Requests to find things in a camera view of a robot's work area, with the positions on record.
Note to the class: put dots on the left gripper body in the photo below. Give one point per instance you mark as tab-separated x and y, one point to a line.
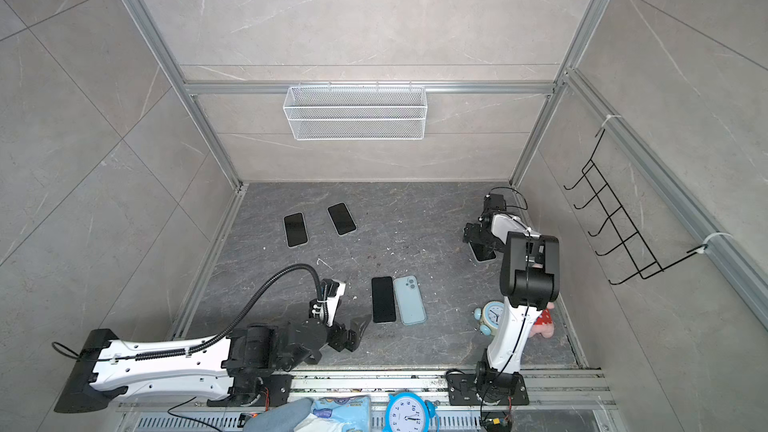
336	336

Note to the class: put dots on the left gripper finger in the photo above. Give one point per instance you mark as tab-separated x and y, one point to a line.
359	325
352	342

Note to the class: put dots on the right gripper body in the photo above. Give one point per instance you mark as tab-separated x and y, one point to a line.
478	236

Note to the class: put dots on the black phone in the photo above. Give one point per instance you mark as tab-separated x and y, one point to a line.
295	230
342	219
481	252

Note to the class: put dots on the grey-green phone case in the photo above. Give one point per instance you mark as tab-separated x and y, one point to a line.
409	300

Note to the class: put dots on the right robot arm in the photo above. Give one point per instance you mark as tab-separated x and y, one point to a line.
529	281

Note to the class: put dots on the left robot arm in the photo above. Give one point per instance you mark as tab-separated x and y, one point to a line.
249	366

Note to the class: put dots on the blue wet wipes pack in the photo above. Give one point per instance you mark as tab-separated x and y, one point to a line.
349	414

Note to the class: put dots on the small blue white cup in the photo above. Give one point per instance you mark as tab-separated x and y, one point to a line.
489	317

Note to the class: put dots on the blue alarm clock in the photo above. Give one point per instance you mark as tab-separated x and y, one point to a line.
407	412

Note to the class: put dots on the grey-blue cloth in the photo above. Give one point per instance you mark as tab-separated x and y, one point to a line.
284	418

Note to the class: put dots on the pink pig plush toy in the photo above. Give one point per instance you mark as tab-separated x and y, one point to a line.
544	324

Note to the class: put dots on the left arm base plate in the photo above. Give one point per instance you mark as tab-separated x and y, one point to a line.
252	391

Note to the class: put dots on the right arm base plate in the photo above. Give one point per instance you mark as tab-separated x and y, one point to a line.
467	390

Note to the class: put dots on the white wire mesh basket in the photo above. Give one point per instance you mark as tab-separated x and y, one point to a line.
356	112

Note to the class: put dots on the black wire hook rack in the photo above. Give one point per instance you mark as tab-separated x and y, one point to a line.
629	238

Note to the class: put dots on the aluminium rail front frame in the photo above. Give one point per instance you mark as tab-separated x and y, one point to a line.
549	400

